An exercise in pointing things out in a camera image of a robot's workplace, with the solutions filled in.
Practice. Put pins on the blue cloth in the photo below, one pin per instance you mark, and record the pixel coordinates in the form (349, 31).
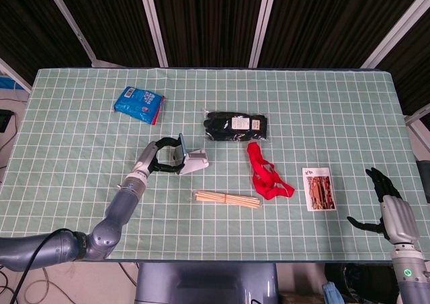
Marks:
(334, 294)

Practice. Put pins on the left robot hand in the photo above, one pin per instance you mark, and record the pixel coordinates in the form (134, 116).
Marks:
(146, 157)

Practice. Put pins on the white frame post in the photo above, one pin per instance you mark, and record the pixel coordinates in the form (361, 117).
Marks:
(152, 25)
(418, 115)
(263, 21)
(67, 21)
(396, 25)
(15, 73)

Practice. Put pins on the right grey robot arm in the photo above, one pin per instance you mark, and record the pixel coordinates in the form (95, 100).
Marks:
(410, 273)

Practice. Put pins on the black pleated curtain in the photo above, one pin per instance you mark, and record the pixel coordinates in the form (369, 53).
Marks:
(208, 21)

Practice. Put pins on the red fabric ribbon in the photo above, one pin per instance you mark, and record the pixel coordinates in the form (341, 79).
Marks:
(268, 189)

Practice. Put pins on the black bag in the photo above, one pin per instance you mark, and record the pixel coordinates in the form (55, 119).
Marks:
(366, 284)

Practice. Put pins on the black gloves in clear bag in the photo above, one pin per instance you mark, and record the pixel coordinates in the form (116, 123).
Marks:
(228, 125)

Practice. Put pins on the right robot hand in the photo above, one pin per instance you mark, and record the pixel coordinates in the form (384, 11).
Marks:
(399, 220)

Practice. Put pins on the wrapped bundle of wooden sticks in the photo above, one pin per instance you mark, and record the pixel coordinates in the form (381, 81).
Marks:
(225, 199)

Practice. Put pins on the grey robot torso base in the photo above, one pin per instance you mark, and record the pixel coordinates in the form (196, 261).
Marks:
(208, 284)

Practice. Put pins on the green checked tablecloth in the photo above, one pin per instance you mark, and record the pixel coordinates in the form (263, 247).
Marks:
(302, 115)

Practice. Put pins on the black smartphone with teal case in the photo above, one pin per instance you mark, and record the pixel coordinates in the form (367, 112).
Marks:
(182, 146)

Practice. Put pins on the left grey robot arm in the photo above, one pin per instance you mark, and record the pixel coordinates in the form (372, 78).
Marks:
(122, 208)

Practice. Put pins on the printed picture card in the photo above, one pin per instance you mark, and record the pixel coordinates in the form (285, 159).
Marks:
(319, 189)

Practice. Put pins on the blue snack packet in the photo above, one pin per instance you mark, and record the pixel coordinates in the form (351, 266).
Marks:
(137, 104)

